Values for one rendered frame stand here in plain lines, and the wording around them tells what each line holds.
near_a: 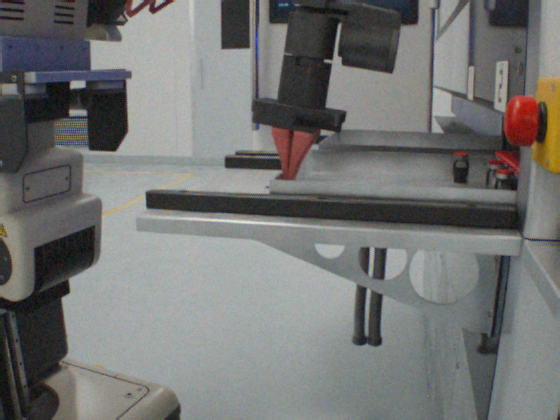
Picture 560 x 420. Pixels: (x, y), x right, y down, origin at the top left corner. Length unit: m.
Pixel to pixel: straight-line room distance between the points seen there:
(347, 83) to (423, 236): 1.03
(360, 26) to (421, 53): 0.93
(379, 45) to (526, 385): 0.38
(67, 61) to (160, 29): 5.67
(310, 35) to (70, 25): 0.60
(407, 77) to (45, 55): 0.94
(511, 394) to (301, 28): 0.45
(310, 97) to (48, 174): 0.59
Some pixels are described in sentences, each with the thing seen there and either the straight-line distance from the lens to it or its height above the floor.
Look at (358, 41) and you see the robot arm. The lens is 0.61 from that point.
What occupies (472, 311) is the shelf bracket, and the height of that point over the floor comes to 0.76.
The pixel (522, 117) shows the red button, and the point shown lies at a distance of 0.45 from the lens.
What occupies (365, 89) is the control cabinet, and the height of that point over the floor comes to 0.99.
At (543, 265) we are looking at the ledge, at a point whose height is 0.88.
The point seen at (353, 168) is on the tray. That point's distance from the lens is 0.85.
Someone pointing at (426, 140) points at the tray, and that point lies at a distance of 1.18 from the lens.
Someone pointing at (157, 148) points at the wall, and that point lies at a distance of 6.79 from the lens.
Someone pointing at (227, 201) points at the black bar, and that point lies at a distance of 0.60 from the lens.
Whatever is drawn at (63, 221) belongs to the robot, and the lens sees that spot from 1.05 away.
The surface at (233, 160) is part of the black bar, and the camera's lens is 0.90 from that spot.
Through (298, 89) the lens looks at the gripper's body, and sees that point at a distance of 0.62.
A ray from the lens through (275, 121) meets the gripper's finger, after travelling 0.63.
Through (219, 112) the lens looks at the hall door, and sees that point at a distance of 6.43.
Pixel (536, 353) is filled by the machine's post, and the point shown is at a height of 0.77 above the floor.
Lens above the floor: 1.03
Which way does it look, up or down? 14 degrees down
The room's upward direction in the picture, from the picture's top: straight up
